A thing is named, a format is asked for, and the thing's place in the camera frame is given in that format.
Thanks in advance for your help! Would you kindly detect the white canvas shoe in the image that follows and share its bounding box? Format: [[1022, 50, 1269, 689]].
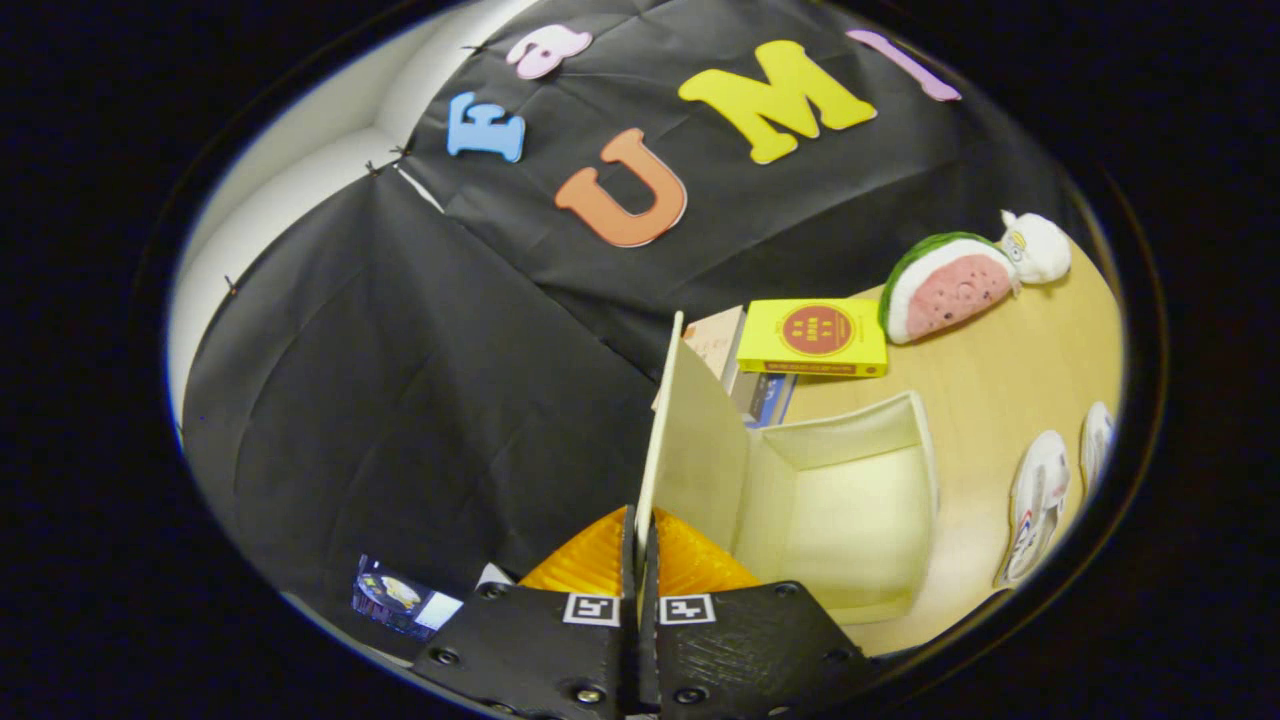
[[995, 430, 1071, 589], [1080, 402, 1116, 496]]

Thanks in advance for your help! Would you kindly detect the black backdrop cloth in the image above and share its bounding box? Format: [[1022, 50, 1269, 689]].
[[180, 0, 1101, 641]]

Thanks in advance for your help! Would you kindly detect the cream fabric storage box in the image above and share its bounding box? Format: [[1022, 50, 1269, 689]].
[[635, 310, 941, 626]]

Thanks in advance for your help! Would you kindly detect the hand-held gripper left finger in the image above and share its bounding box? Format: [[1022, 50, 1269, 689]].
[[408, 505, 641, 720]]

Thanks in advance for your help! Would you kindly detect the blue printed packet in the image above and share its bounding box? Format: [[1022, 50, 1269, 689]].
[[352, 555, 463, 641]]

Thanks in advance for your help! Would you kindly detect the blue-spined book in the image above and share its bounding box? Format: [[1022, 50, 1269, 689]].
[[735, 372, 799, 429]]

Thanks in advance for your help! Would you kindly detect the yellow book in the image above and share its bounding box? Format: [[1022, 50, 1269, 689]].
[[737, 298, 889, 379]]

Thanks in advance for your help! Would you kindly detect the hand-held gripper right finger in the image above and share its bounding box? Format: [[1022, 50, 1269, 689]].
[[640, 505, 881, 720]]

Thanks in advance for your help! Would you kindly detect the watermelon slice plush toy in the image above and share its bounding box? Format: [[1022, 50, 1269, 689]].
[[880, 232, 1021, 346]]

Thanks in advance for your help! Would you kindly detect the white plush toy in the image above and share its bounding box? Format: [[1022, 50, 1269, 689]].
[[1000, 210, 1073, 286]]

